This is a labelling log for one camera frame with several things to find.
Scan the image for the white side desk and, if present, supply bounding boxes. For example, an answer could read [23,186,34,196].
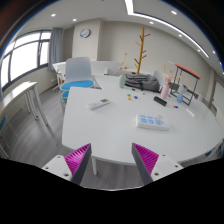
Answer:
[0,81,48,125]

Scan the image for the round wall clock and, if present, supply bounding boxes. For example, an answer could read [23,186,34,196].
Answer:
[80,29,91,38]

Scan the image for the grey curtain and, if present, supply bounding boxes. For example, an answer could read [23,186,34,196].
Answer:
[48,28,63,70]

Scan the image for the pink bottle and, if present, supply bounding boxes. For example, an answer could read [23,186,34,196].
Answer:
[161,77,171,99]

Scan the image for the light blue vase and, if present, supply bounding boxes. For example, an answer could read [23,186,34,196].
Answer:
[177,84,188,103]

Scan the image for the black rack orange top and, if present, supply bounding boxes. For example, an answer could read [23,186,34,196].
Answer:
[170,64,201,105]

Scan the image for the white chair blue cushion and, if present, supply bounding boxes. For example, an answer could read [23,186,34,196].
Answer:
[59,56,96,100]

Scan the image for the grey backpack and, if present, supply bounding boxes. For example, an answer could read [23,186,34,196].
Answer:
[125,74,160,92]

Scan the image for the wooden coat stand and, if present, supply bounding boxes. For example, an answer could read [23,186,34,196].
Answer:
[134,25,151,74]

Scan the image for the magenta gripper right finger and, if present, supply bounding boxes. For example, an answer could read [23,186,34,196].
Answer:
[131,142,184,186]

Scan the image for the black rectangular case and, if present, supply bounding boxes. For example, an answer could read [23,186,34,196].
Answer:
[154,96,167,106]

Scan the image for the green vase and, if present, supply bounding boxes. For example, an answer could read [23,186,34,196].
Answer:
[119,74,126,88]

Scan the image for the white remote control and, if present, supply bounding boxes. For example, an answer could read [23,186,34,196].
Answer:
[87,98,111,110]

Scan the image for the black marker pen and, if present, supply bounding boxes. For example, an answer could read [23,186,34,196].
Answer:
[131,88,145,95]

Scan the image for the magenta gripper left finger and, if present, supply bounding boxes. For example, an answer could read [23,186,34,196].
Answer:
[42,143,92,186]

